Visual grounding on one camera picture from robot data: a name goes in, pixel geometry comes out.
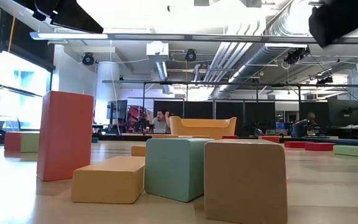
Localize black ceiling camera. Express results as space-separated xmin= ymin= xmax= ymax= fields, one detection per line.
xmin=184 ymin=48 xmax=198 ymax=63
xmin=81 ymin=52 xmax=96 ymax=67

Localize red-orange wooden block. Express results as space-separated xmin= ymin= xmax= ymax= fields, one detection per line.
xmin=36 ymin=90 xmax=94 ymax=182
xmin=257 ymin=135 xmax=281 ymax=144
xmin=4 ymin=131 xmax=22 ymax=152

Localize white round column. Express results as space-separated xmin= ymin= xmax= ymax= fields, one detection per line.
xmin=94 ymin=61 xmax=121 ymax=135

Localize tan wooden block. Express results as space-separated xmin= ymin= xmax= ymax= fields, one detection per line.
xmin=203 ymin=139 xmax=288 ymax=224

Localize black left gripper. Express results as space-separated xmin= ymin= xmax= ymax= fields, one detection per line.
xmin=12 ymin=0 xmax=104 ymax=34

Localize long light bar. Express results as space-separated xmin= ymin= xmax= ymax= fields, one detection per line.
xmin=29 ymin=32 xmax=358 ymax=44

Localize black partition wall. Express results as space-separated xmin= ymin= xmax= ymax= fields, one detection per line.
xmin=152 ymin=99 xmax=277 ymax=138

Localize person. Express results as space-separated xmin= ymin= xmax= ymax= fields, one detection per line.
xmin=151 ymin=109 xmax=172 ymax=134
xmin=303 ymin=111 xmax=320 ymax=138

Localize yellow wooden block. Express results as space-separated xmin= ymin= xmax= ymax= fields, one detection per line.
xmin=131 ymin=145 xmax=147 ymax=157
xmin=70 ymin=156 xmax=146 ymax=205

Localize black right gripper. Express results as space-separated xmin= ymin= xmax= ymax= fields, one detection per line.
xmin=308 ymin=0 xmax=358 ymax=48

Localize white ceiling box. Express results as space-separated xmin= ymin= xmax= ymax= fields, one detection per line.
xmin=145 ymin=40 xmax=170 ymax=62

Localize silver ventilation duct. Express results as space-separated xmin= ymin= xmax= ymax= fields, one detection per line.
xmin=211 ymin=0 xmax=323 ymax=100

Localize white hanging cable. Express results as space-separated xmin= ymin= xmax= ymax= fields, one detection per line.
xmin=108 ymin=39 xmax=122 ymax=135

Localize grey-blue chair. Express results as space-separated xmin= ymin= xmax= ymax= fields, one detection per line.
xmin=291 ymin=120 xmax=307 ymax=138

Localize green wooden block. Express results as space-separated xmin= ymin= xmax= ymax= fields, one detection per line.
xmin=20 ymin=131 xmax=40 ymax=154
xmin=333 ymin=144 xmax=358 ymax=159

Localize computer monitor on stand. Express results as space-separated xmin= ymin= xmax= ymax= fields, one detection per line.
xmin=106 ymin=100 xmax=129 ymax=135

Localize mint green wooden cube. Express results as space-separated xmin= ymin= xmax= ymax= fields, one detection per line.
xmin=144 ymin=138 xmax=214 ymax=203

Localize large window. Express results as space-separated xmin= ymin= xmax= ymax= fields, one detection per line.
xmin=0 ymin=51 xmax=53 ymax=131

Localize black monitor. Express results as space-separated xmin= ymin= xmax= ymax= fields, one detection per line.
xmin=299 ymin=101 xmax=329 ymax=128

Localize yellow plastic bin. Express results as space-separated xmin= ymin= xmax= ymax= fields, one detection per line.
xmin=168 ymin=116 xmax=238 ymax=141

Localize black pipe rack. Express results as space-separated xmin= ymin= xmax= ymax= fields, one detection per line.
xmin=101 ymin=79 xmax=358 ymax=138

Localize black spotlight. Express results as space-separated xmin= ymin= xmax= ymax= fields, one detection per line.
xmin=283 ymin=46 xmax=311 ymax=65
xmin=316 ymin=75 xmax=334 ymax=85

